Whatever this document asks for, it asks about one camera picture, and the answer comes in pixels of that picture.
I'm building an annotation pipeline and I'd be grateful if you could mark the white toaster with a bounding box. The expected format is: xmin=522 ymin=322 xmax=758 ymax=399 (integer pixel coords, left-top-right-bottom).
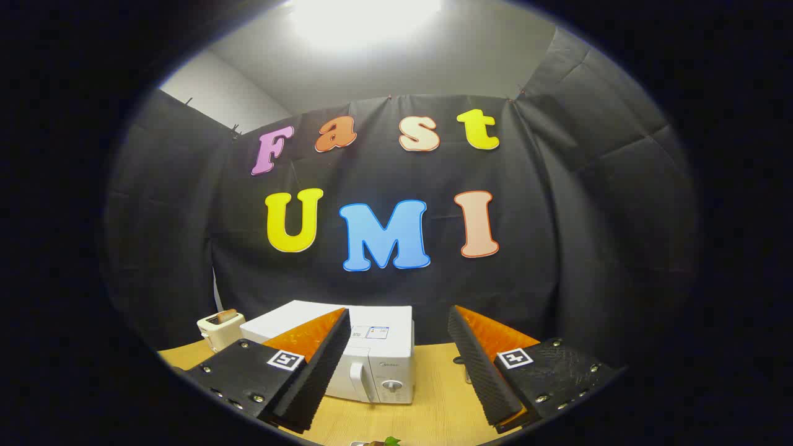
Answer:
xmin=197 ymin=310 xmax=247 ymax=354

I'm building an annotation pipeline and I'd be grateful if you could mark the white microwave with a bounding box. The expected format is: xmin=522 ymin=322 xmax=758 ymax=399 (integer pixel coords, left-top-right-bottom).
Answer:
xmin=240 ymin=300 xmax=416 ymax=405

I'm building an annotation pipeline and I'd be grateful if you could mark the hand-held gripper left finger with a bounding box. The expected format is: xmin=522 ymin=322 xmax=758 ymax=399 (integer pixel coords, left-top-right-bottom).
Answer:
xmin=185 ymin=307 xmax=352 ymax=434

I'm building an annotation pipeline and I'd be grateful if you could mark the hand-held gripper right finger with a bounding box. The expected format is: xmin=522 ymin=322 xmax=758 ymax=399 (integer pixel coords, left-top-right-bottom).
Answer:
xmin=447 ymin=305 xmax=620 ymax=434

